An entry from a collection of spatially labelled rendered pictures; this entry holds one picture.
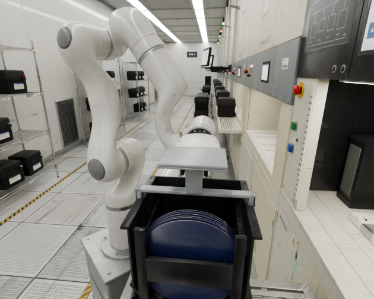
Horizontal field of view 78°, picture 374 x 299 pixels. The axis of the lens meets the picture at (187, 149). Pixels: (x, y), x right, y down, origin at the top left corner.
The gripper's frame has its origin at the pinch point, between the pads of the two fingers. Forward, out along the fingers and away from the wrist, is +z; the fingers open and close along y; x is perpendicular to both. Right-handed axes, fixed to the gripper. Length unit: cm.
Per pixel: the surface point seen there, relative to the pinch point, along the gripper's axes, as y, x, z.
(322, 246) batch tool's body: -41, -38, -26
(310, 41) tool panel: -38, 28, -57
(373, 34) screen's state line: -38, 25, -20
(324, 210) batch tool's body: -52, -38, -49
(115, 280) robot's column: 28, -51, -17
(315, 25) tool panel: -38, 33, -54
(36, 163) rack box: 220, -96, -214
